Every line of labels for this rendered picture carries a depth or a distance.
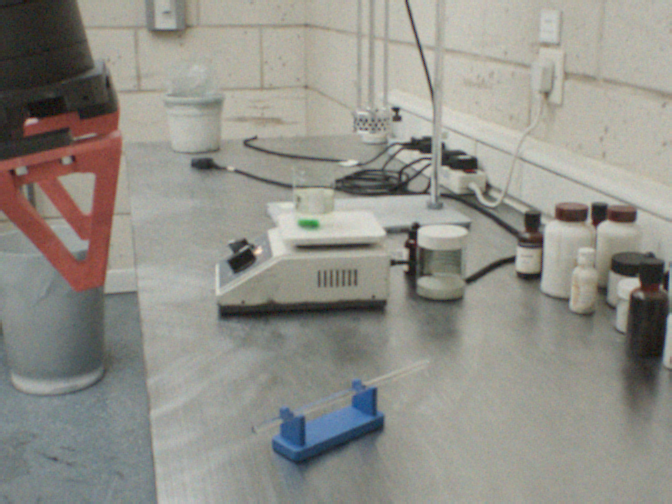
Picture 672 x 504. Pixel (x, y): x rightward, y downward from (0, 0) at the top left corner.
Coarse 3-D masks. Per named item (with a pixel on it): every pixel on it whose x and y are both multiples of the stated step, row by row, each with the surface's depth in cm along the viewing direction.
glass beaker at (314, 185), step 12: (300, 168) 105; (312, 168) 105; (324, 168) 105; (336, 168) 107; (300, 180) 106; (312, 180) 105; (324, 180) 105; (300, 192) 106; (312, 192) 105; (324, 192) 106; (300, 204) 106; (312, 204) 106; (324, 204) 106; (300, 216) 107; (312, 216) 106; (324, 216) 107; (300, 228) 107; (312, 228) 107; (324, 228) 107
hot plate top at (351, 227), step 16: (288, 224) 110; (336, 224) 110; (352, 224) 110; (368, 224) 110; (288, 240) 104; (304, 240) 104; (320, 240) 105; (336, 240) 105; (352, 240) 105; (368, 240) 105; (384, 240) 106
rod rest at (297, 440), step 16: (352, 384) 79; (352, 400) 80; (368, 400) 78; (304, 416) 73; (336, 416) 78; (352, 416) 78; (368, 416) 78; (384, 416) 79; (288, 432) 74; (304, 432) 73; (320, 432) 75; (336, 432) 75; (352, 432) 76; (288, 448) 73; (304, 448) 73; (320, 448) 74
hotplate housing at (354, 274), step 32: (288, 256) 105; (320, 256) 105; (352, 256) 105; (384, 256) 106; (224, 288) 105; (256, 288) 105; (288, 288) 105; (320, 288) 106; (352, 288) 106; (384, 288) 107
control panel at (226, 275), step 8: (256, 240) 115; (264, 240) 113; (264, 248) 110; (256, 256) 108; (264, 256) 107; (272, 256) 105; (224, 264) 113; (256, 264) 106; (224, 272) 110; (232, 272) 108; (240, 272) 106; (224, 280) 107; (232, 280) 105
